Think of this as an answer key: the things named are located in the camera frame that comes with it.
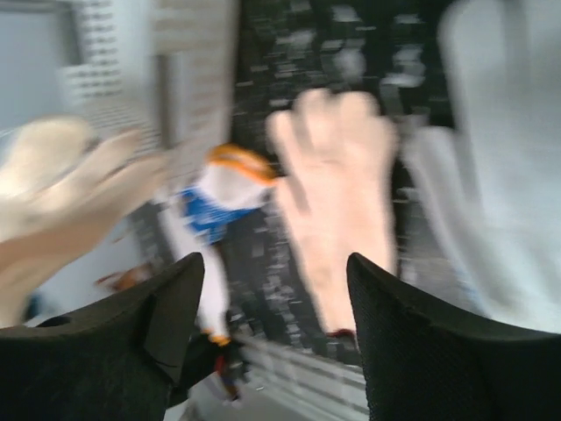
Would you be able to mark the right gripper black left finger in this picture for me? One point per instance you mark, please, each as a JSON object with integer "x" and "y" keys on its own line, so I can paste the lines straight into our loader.
{"x": 126, "y": 357}

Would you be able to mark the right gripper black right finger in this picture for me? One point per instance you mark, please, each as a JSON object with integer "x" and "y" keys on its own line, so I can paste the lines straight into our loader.
{"x": 425, "y": 359}

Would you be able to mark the cream knit glove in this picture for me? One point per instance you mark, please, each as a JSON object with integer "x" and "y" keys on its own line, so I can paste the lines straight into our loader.
{"x": 335, "y": 197}

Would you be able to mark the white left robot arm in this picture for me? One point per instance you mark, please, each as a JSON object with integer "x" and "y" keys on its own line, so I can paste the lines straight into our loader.
{"x": 490, "y": 186}

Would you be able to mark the white perforated storage basket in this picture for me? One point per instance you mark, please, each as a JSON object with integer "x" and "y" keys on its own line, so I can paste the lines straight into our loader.
{"x": 167, "y": 65}

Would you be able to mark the white glove orange cuff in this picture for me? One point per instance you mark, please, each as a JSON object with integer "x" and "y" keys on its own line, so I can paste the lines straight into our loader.
{"x": 63, "y": 189}

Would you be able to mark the blue glove under white glove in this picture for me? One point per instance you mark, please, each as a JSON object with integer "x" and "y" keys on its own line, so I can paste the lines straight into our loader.
{"x": 233, "y": 183}

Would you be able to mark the aluminium front rail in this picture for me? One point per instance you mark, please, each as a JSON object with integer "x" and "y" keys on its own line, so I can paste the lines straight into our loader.
{"x": 312, "y": 386}

